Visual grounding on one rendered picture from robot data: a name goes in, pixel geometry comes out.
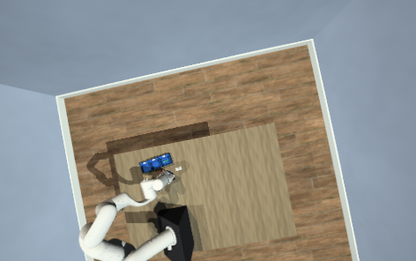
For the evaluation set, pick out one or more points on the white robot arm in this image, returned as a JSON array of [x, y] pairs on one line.
[[96, 247]]

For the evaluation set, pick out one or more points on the blue rack of bins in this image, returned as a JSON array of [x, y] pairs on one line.
[[156, 163]]

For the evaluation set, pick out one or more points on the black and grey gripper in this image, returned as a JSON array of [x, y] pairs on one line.
[[171, 177]]

